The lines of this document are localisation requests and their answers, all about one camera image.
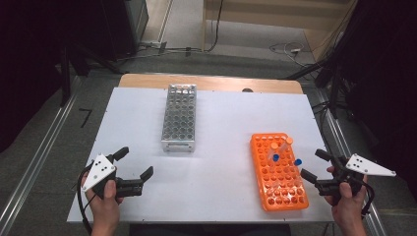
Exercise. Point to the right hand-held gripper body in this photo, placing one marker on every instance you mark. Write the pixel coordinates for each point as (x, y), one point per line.
(360, 165)

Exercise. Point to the person's left hand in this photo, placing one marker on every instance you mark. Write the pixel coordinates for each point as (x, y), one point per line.
(105, 206)

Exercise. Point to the metal floor rail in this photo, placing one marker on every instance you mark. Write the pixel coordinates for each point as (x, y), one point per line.
(39, 150)
(341, 131)

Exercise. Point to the wooden table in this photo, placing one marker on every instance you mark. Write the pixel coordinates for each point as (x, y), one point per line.
(213, 82)

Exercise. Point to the black curtain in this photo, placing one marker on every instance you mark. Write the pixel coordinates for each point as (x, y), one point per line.
(49, 32)
(387, 65)

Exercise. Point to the black metal stand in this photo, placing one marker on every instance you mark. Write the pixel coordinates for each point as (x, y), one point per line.
(65, 78)
(333, 91)

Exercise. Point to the orange-capped clear test tube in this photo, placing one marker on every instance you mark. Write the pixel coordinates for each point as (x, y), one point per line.
(289, 140)
(274, 146)

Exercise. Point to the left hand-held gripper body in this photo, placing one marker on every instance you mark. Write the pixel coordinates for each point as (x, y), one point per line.
(100, 168)

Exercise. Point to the silver metal tube rack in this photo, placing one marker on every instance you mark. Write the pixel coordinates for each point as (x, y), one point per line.
(178, 118)

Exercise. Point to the person's right hand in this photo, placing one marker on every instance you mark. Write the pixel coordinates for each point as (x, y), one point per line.
(347, 206)

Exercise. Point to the white board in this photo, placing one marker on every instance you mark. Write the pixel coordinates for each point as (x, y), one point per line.
(223, 177)

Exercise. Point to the orange plastic tube rack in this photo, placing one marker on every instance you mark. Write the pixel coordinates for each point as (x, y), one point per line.
(278, 193)

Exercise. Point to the dark grey cabinet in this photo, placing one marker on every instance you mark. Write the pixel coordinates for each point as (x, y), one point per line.
(136, 19)

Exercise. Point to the metal floor strip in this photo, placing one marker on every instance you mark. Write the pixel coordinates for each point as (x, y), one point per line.
(165, 19)

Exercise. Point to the blue-capped clear test tube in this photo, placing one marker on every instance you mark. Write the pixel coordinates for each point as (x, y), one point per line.
(276, 157)
(298, 162)

